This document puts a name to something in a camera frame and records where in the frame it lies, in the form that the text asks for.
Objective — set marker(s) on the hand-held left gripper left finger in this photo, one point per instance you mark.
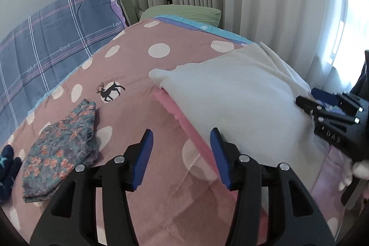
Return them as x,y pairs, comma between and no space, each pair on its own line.
141,159

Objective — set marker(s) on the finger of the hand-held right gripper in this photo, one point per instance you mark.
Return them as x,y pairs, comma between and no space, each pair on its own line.
308,103
323,95

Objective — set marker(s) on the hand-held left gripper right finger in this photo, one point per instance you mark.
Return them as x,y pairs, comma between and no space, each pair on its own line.
220,159

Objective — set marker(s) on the pale grey-green t-shirt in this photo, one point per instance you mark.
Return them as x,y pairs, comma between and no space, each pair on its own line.
236,96

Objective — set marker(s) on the person's right hand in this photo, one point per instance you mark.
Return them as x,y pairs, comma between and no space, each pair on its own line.
361,169

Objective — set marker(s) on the folded pink garment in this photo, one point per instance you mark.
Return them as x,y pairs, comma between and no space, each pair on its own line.
184,119

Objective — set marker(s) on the folded floral cloth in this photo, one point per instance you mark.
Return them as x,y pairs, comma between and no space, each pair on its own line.
57,153

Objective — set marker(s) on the pink polka-dot deer blanket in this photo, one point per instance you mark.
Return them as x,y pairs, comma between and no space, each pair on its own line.
138,70

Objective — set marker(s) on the navy star-print garment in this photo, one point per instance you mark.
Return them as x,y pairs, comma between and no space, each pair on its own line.
7,171

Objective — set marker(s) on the green pillow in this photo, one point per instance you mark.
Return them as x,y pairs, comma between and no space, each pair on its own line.
184,14
128,8

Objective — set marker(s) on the blue plaid pillow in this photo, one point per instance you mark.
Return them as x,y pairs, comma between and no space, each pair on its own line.
57,32

